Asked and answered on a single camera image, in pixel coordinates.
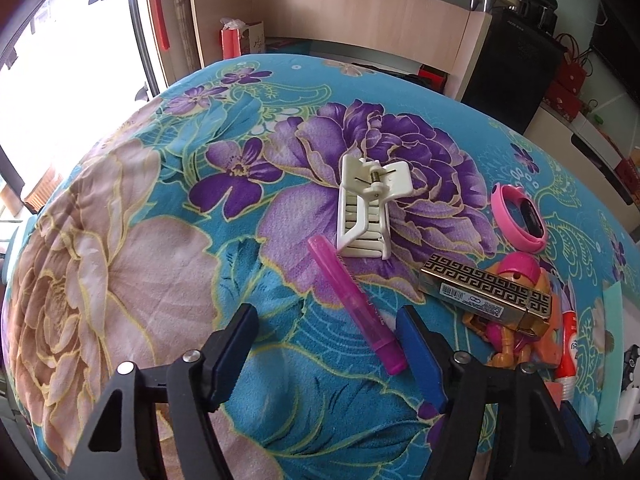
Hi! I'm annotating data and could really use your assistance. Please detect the red box with tissue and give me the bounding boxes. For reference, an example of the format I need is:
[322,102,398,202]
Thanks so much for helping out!
[220,17,266,61]

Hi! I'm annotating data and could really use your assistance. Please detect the red hanging knot decoration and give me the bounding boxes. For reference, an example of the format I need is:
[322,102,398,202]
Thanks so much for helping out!
[142,0,171,51]

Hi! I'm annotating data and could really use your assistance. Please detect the white hair claw clip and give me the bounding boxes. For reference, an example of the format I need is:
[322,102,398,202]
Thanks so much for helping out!
[336,155,416,261]

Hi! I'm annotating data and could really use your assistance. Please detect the red gift bags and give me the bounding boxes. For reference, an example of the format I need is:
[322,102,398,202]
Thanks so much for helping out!
[545,35,596,111]

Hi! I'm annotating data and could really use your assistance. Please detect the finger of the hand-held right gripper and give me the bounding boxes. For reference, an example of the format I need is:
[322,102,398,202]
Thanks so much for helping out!
[557,400,626,480]

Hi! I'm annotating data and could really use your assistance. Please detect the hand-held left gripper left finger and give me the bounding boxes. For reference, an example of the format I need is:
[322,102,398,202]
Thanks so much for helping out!
[74,304,259,480]

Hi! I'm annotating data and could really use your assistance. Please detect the pink purple lighter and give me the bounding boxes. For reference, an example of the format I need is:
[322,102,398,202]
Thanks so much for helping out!
[307,235,408,376]

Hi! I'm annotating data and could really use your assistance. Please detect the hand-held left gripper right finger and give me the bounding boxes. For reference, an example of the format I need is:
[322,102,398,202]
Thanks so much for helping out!
[396,305,576,480]

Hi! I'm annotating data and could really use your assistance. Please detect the black cabinet fridge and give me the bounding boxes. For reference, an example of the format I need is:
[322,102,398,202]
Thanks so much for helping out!
[462,7,568,133]

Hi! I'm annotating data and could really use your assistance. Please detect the red and white glue bottle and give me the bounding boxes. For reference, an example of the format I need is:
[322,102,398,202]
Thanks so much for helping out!
[557,280,581,402]

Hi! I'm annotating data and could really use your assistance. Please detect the small red box under desk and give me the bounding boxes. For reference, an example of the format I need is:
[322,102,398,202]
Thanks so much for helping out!
[419,65,448,91]

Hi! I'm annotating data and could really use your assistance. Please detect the floral printed blanket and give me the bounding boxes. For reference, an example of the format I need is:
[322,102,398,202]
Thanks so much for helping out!
[0,54,640,480]

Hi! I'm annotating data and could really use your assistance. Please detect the gold patterned harmonica box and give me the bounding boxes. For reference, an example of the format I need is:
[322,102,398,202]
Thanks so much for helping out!
[419,254,561,338]

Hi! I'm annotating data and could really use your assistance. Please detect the white television stand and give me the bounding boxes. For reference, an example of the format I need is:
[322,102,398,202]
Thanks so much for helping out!
[522,105,640,211]

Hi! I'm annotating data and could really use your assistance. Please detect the wooden desk with curved shelf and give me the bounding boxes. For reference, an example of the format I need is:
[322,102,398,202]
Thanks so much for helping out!
[180,0,516,106]

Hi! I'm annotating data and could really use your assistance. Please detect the teal cardboard box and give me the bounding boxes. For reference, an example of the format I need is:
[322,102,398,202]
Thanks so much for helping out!
[601,282,624,427]

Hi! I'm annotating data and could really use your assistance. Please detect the pink and brown toy figure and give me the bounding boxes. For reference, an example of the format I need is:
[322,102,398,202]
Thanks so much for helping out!
[462,252,563,368]

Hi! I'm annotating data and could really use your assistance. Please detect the pink watch band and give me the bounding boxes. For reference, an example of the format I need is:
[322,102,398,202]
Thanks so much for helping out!
[491,184,548,253]

